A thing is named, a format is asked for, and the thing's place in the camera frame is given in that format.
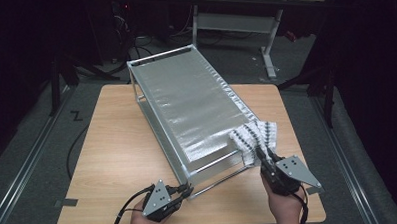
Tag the desk with white legs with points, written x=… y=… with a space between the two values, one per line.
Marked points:
x=236 y=23

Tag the grey two-tier metal rack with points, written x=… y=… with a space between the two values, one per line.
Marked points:
x=186 y=102

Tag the small red object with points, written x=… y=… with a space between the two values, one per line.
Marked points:
x=290 y=36

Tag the black metal stand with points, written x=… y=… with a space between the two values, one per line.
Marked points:
x=55 y=90
x=328 y=104

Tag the grey tape piece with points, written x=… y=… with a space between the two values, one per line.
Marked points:
x=317 y=191
x=66 y=202

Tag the metal floor rail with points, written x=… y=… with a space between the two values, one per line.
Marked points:
x=347 y=167
x=22 y=174

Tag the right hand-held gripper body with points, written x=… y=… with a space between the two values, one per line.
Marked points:
x=293 y=172

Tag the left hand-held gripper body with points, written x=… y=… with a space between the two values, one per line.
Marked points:
x=158 y=200

